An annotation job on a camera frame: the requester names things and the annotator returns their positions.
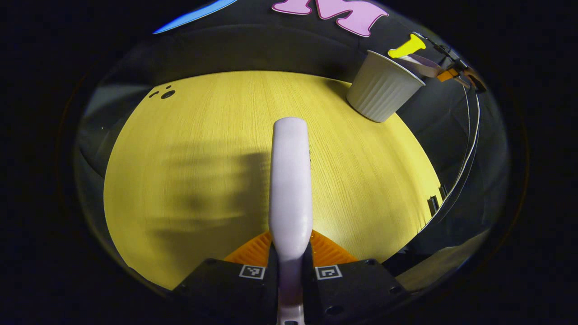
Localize small pale pink broom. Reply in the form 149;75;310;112
269;117;313;325

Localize thin gripper cable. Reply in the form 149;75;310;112
418;81;481;232

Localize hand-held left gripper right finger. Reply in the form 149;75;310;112
303;229;411;325

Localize pale pink dustpan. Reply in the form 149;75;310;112
397;54;445;78

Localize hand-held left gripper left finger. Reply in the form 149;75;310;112
174;231;280;325

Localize white ribbed garbage bin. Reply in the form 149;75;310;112
346;50;426;123

